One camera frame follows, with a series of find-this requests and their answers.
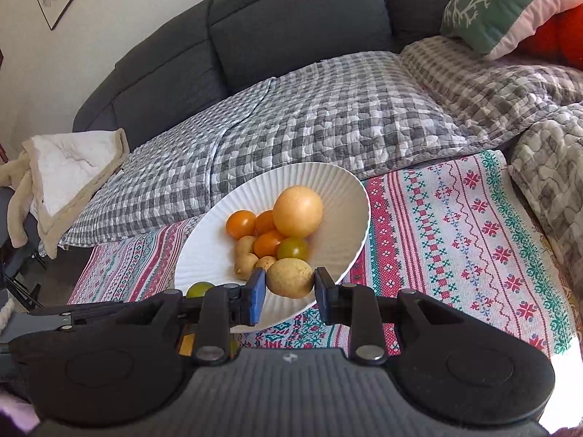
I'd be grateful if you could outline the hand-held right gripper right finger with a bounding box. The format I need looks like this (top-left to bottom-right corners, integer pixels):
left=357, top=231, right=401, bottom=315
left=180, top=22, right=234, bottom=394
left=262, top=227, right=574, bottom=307
left=314, top=267, right=461, bottom=366

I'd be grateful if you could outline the beige grey checked quilt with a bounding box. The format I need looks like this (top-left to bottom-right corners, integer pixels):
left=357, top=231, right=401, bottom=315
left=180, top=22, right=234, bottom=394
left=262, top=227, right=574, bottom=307
left=400, top=36, right=583, bottom=152

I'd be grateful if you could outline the black stand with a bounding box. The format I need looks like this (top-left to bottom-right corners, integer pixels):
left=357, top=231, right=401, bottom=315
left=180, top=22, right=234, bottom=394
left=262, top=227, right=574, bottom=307
left=0, top=186, right=48, bottom=312

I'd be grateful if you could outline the green orange tomato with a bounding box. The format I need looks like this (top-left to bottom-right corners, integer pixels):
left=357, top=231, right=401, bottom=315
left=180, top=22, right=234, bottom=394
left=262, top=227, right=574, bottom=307
left=180, top=281, right=240, bottom=357

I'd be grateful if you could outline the red green embroidered cloth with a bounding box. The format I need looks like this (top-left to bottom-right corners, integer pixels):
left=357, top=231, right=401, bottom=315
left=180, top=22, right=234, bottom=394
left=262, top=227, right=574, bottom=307
left=68, top=149, right=575, bottom=361

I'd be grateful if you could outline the grey white checked quilt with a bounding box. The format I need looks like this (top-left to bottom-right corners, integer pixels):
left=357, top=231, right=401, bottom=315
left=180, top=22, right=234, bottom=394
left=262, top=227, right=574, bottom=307
left=61, top=50, right=470, bottom=250

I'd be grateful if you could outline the dark green tomato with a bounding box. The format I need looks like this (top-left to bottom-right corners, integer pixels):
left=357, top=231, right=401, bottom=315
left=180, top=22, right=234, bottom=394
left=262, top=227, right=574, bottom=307
left=276, top=237, right=311, bottom=262

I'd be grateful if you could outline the white ribbed plate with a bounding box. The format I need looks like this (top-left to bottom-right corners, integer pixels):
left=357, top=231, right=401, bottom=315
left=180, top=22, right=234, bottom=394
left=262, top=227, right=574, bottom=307
left=174, top=162, right=371, bottom=334

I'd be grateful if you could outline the lumpy grey quilted blanket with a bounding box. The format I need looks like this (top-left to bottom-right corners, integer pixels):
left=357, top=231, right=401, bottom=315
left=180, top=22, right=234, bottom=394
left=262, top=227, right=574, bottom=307
left=508, top=102, right=583, bottom=279

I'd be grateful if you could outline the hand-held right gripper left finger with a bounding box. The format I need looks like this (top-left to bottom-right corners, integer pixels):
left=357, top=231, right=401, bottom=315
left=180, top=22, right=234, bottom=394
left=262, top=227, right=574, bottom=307
left=130, top=268, right=266, bottom=366

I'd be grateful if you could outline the orange plush cushion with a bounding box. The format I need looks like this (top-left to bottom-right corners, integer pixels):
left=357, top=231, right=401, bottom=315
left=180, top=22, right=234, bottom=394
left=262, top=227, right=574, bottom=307
left=517, top=7, right=583, bottom=71

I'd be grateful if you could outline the green pillow with white branches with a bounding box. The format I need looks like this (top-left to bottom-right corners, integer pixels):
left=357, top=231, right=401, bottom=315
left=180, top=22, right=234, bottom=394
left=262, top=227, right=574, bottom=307
left=439, top=0, right=583, bottom=61

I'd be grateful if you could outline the cream fleece blanket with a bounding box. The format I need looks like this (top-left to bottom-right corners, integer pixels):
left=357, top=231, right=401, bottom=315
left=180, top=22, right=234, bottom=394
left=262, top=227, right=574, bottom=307
left=0, top=127, right=131, bottom=261

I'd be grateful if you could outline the large brown kiwi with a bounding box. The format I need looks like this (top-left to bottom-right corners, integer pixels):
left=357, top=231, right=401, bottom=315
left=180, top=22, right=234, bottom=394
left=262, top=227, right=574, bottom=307
left=266, top=258, right=315, bottom=300

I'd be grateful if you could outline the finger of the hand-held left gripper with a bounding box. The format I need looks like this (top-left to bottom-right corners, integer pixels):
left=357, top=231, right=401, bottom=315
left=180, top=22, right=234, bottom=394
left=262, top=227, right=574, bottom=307
left=9, top=298, right=185, bottom=334

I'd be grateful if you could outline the dark grey sofa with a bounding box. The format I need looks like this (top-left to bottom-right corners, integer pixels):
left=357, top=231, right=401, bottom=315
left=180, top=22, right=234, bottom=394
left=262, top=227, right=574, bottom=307
left=73, top=0, right=502, bottom=151

